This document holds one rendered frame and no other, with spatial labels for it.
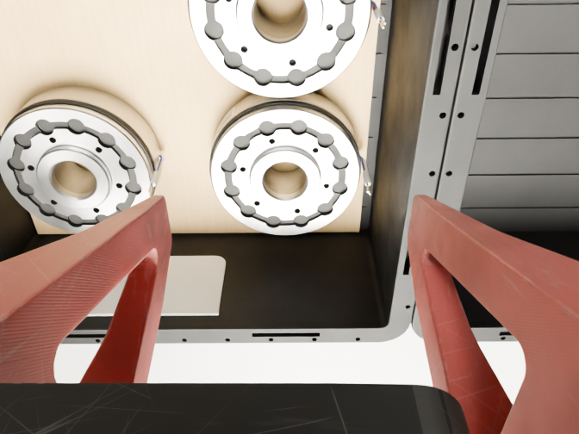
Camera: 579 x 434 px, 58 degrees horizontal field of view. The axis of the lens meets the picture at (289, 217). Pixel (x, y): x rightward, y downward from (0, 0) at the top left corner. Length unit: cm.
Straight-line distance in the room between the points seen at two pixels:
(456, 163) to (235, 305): 18
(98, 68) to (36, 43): 4
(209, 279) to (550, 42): 28
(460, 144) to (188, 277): 21
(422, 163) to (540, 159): 16
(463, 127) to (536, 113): 14
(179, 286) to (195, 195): 7
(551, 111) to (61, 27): 33
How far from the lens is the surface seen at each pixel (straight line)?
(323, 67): 32
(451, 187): 29
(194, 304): 37
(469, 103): 27
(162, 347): 75
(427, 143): 27
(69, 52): 38
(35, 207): 41
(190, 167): 39
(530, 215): 46
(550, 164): 43
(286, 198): 36
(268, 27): 33
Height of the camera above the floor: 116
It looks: 53 degrees down
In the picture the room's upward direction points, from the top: 180 degrees clockwise
